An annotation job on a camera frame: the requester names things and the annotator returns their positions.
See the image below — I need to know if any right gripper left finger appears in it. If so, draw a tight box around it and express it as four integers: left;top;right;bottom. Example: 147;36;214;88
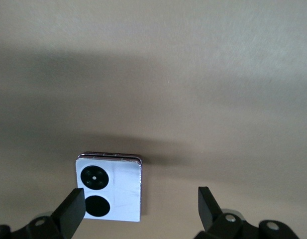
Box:
0;188;87;239

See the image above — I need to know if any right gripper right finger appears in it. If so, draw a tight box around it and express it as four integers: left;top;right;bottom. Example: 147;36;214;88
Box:
198;186;299;239

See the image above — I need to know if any lilac flip phone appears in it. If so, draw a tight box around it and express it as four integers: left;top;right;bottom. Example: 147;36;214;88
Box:
75;150;144;223

